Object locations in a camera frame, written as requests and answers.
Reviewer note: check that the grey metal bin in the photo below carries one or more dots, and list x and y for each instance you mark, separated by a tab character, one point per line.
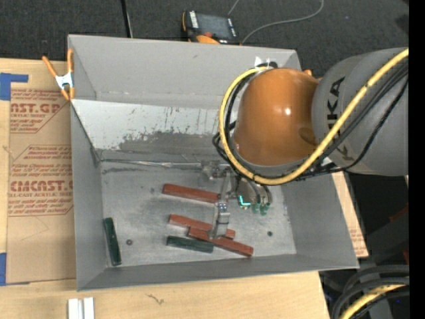
149	198

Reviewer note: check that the brown cardboard board red print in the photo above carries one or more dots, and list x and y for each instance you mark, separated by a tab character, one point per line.
40	165

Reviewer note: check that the dark green flat block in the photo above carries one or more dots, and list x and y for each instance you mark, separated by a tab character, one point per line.
112	241
189	244

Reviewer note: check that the red-brown flat block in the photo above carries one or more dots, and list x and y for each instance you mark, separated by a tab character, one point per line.
191	193
189	222
237	246

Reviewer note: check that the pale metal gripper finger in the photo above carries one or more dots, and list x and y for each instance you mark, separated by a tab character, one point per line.
214	173
220	223

